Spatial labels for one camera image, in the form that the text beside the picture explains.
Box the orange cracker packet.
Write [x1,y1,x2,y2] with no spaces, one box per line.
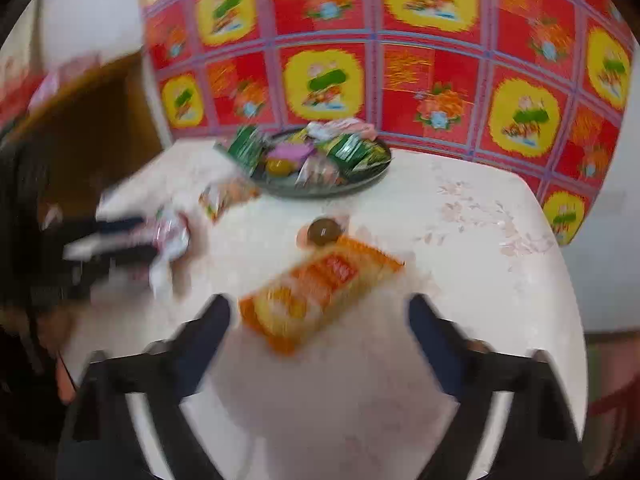
[239,236,405,356]

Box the brown braised egg pack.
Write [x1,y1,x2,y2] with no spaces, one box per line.
[296,214,349,248]

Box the green snack packet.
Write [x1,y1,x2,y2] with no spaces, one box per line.
[319,133,392,181]

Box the small orange white packet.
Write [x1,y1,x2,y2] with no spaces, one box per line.
[198,177,260,222]

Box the wooden bedside shelf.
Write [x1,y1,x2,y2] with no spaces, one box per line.
[1,51,163,221]

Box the green packet on plate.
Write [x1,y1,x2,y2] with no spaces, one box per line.
[215,125,267,176]

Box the dark round snack plate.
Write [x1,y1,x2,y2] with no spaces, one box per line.
[250,128,393,200]

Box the purple snack packet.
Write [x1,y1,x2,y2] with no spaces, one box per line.
[266,142,314,167]

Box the pink white jelly pouch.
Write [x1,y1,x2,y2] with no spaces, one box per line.
[305,117,378,142]

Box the red floral patterned cloth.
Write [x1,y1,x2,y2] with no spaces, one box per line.
[140,0,634,245]

